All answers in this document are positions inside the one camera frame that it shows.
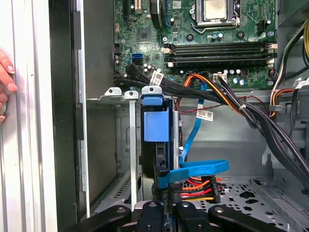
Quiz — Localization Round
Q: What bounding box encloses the black expansion slot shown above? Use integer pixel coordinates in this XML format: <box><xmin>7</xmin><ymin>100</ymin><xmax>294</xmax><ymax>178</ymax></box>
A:
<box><xmin>123</xmin><ymin>0</ymin><xmax>131</xmax><ymax>24</ymax></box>

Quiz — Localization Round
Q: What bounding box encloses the red orange power wire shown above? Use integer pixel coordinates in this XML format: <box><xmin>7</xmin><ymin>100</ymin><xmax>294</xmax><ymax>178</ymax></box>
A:
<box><xmin>168</xmin><ymin>175</ymin><xmax>223</xmax><ymax>204</ymax></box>

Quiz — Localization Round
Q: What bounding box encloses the white orange wire bundle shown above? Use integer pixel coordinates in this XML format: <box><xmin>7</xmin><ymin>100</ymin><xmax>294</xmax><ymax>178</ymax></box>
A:
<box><xmin>268</xmin><ymin>88</ymin><xmax>300</xmax><ymax>118</ymax></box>

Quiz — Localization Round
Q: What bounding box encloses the CPU socket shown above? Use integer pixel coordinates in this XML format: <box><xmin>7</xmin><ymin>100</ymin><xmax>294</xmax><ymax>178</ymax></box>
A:
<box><xmin>190</xmin><ymin>0</ymin><xmax>242</xmax><ymax>33</ymax></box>

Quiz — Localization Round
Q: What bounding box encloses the hard disk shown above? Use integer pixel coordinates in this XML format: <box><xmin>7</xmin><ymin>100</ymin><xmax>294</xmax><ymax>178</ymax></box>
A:
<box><xmin>140</xmin><ymin>93</ymin><xmax>181</xmax><ymax>206</ymax></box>

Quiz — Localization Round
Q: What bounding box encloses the grey power supply unit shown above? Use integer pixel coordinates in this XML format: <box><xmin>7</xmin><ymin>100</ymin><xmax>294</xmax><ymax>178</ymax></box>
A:
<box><xmin>277</xmin><ymin>0</ymin><xmax>309</xmax><ymax>27</ymax></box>

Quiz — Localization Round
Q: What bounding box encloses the green motherboard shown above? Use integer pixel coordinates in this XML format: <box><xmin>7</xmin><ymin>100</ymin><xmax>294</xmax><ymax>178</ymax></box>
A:
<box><xmin>112</xmin><ymin>0</ymin><xmax>278</xmax><ymax>90</ymax></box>

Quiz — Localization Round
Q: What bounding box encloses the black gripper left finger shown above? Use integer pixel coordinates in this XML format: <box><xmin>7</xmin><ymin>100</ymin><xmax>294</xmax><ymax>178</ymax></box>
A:
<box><xmin>61</xmin><ymin>200</ymin><xmax>165</xmax><ymax>232</ymax></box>

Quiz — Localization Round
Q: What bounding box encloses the person's hand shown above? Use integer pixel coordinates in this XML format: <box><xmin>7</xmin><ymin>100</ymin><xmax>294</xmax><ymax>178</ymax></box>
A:
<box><xmin>0</xmin><ymin>47</ymin><xmax>18</xmax><ymax>124</ymax></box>

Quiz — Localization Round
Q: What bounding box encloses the black open PC case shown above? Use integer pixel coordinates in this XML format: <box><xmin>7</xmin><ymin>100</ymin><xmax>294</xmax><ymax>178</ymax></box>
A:
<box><xmin>48</xmin><ymin>0</ymin><xmax>309</xmax><ymax>232</ymax></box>

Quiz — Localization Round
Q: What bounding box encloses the orange yellow wire bundle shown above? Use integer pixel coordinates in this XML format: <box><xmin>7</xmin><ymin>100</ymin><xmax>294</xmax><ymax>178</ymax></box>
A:
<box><xmin>183</xmin><ymin>73</ymin><xmax>244</xmax><ymax>114</ymax></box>

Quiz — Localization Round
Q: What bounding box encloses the black RAM slot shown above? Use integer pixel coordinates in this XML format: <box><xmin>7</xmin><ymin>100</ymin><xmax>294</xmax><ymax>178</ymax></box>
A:
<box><xmin>163</xmin><ymin>41</ymin><xmax>277</xmax><ymax>49</ymax></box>
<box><xmin>163</xmin><ymin>54</ymin><xmax>276</xmax><ymax>61</ymax></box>
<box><xmin>163</xmin><ymin>47</ymin><xmax>278</xmax><ymax>55</ymax></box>
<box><xmin>167</xmin><ymin>59</ymin><xmax>275</xmax><ymax>69</ymax></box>

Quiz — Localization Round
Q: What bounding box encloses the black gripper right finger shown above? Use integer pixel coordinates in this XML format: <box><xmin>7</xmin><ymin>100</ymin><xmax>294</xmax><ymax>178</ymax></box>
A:
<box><xmin>175</xmin><ymin>201</ymin><xmax>289</xmax><ymax>232</ymax></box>

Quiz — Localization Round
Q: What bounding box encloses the silver CPU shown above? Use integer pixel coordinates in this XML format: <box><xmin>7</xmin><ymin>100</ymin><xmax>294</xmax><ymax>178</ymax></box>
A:
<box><xmin>204</xmin><ymin>0</ymin><xmax>227</xmax><ymax>21</ymax></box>

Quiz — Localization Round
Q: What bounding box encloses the blue data wire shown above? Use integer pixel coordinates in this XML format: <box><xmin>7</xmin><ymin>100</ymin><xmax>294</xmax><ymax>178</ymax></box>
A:
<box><xmin>156</xmin><ymin>81</ymin><xmax>229</xmax><ymax>191</ymax></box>

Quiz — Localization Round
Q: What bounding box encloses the black cable bundle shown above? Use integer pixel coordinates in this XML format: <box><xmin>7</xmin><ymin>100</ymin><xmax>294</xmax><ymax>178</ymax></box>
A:
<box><xmin>113</xmin><ymin>63</ymin><xmax>309</xmax><ymax>187</ymax></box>

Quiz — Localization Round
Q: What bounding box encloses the yellow black power cable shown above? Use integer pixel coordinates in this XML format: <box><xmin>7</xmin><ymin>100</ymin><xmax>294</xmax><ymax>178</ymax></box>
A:
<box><xmin>276</xmin><ymin>20</ymin><xmax>309</xmax><ymax>80</ymax></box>

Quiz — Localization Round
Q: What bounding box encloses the metal disk bay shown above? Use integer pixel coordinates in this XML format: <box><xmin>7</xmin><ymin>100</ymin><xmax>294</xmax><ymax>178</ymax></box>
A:
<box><xmin>85</xmin><ymin>86</ymin><xmax>182</xmax><ymax>213</ymax></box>

